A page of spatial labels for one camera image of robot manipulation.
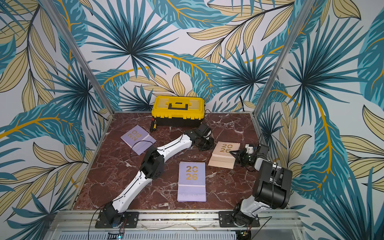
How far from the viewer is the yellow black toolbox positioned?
1.00 meters

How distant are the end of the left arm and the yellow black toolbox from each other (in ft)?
0.57

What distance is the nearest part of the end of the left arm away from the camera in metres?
0.78
